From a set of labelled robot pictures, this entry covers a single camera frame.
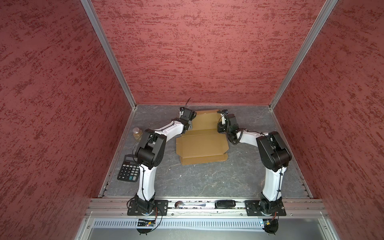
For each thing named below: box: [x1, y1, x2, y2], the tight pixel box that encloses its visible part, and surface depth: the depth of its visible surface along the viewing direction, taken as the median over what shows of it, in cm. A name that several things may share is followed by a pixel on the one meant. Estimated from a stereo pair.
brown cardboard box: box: [176, 110, 229, 166], surface depth 99 cm
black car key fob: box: [214, 199, 236, 209], surface depth 75 cm
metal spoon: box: [174, 201, 207, 209], surface depth 77 cm
